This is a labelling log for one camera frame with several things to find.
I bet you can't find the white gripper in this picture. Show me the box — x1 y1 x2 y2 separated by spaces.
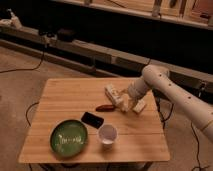
120 81 144 112

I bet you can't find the red pepper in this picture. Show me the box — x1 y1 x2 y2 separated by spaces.
95 105 116 112

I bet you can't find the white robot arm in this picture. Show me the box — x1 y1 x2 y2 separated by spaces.
120 65 213 143

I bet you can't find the green ceramic plate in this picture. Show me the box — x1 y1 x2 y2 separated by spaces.
49 120 88 158

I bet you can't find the white carton box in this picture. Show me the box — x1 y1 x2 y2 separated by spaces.
105 84 122 105

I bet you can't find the white sponge block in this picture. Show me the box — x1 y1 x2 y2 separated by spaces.
133 100 146 114

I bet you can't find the black smartphone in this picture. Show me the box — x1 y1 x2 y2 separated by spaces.
81 112 104 129

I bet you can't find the wooden table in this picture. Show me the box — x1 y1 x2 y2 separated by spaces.
19 78 170 163

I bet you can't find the black box on ledge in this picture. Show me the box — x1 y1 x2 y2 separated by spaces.
57 29 75 42

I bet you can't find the white object on ledge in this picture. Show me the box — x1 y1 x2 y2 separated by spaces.
0 9 22 29

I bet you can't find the black floor cable left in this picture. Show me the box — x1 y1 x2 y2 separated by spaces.
25 101 41 128

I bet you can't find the black floor cable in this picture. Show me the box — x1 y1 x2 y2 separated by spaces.
25 101 41 128
190 123 211 171

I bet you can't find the black floor cable right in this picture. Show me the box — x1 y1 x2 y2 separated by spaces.
190 123 211 171

